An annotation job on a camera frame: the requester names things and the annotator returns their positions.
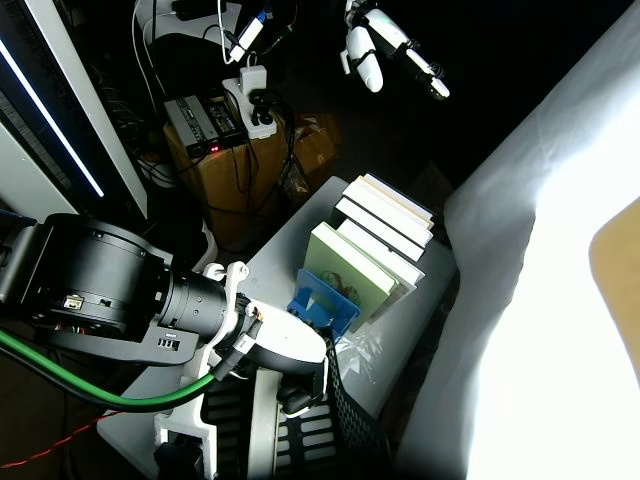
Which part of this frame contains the black Century book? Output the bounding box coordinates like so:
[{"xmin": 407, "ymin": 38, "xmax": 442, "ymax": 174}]
[{"xmin": 360, "ymin": 172, "xmax": 436, "ymax": 224}]

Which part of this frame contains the small brown cardboard box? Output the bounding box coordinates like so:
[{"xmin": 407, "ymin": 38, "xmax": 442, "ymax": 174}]
[{"xmin": 292, "ymin": 112, "xmax": 346, "ymax": 194}]

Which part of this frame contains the black power supply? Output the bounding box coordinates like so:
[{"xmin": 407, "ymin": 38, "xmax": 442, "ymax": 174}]
[{"xmin": 205, "ymin": 98, "xmax": 250, "ymax": 149}]

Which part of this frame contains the clear plastic film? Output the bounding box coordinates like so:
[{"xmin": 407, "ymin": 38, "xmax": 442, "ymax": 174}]
[{"xmin": 339, "ymin": 332, "xmax": 384, "ymax": 384}]

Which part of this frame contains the cream hardcover book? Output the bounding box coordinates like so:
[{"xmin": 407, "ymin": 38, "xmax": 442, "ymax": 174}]
[{"xmin": 247, "ymin": 369, "xmax": 284, "ymax": 479}]

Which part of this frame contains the blue bookend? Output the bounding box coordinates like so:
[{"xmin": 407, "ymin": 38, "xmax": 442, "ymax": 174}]
[{"xmin": 285, "ymin": 268, "xmax": 362, "ymax": 346}]

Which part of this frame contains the white charger block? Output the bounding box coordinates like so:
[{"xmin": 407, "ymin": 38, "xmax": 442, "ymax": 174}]
[{"xmin": 238, "ymin": 64, "xmax": 271, "ymax": 94}]

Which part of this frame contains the white spine K book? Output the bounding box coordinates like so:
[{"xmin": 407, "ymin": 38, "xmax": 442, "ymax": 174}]
[{"xmin": 333, "ymin": 196, "xmax": 434, "ymax": 261}]

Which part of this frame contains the tan wooden board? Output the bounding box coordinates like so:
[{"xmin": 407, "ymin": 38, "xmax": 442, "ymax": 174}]
[{"xmin": 588, "ymin": 197, "xmax": 640, "ymax": 391}]

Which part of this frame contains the white backdrop cloth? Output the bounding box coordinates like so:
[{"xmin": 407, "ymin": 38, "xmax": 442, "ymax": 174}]
[{"xmin": 389, "ymin": 0, "xmax": 640, "ymax": 480}]

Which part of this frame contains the light green book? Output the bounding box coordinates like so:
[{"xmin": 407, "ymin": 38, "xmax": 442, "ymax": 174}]
[{"xmin": 303, "ymin": 221, "xmax": 401, "ymax": 335}]

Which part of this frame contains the large brown cardboard box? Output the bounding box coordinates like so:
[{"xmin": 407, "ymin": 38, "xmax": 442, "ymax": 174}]
[{"xmin": 163, "ymin": 119, "xmax": 301, "ymax": 251}]

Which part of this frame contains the black Let It Be book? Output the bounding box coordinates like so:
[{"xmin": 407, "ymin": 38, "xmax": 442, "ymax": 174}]
[{"xmin": 335, "ymin": 217, "xmax": 427, "ymax": 281}]

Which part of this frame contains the black three-slot file rack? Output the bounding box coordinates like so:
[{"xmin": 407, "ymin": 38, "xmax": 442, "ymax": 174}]
[{"xmin": 199, "ymin": 329, "xmax": 396, "ymax": 480}]

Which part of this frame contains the tan spine book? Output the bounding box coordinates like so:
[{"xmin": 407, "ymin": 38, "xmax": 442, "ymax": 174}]
[{"xmin": 344, "ymin": 179, "xmax": 435, "ymax": 241}]

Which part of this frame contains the white coiled cable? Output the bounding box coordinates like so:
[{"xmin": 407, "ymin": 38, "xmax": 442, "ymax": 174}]
[{"xmin": 138, "ymin": 152, "xmax": 177, "ymax": 187}]

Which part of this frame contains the white curved panel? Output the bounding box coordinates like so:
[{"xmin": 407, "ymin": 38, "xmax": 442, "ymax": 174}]
[{"xmin": 142, "ymin": 0, "xmax": 226, "ymax": 49}]

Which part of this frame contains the white power strip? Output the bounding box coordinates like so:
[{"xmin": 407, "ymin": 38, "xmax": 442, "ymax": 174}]
[{"xmin": 221, "ymin": 74, "xmax": 279, "ymax": 141}]

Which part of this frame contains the white usb dongle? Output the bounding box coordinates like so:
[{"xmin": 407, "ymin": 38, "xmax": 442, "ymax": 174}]
[{"xmin": 227, "ymin": 13, "xmax": 266, "ymax": 64}]

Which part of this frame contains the white column with light strip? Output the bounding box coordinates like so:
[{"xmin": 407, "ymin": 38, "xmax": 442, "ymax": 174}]
[{"xmin": 0, "ymin": 0, "xmax": 151, "ymax": 224}]

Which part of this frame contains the crumpled brown wrapper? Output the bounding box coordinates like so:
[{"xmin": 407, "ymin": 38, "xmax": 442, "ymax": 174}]
[{"xmin": 278, "ymin": 168, "xmax": 312, "ymax": 197}]

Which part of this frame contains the green cable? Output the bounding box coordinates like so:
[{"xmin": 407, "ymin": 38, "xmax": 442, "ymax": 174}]
[{"xmin": 0, "ymin": 327, "xmax": 241, "ymax": 414}]

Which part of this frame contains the red wire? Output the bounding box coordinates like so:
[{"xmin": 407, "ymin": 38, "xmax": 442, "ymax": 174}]
[{"xmin": 0, "ymin": 409, "xmax": 121, "ymax": 469}]

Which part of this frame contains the silver power supply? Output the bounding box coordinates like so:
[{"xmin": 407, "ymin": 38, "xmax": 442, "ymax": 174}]
[{"xmin": 163, "ymin": 95, "xmax": 221, "ymax": 161}]

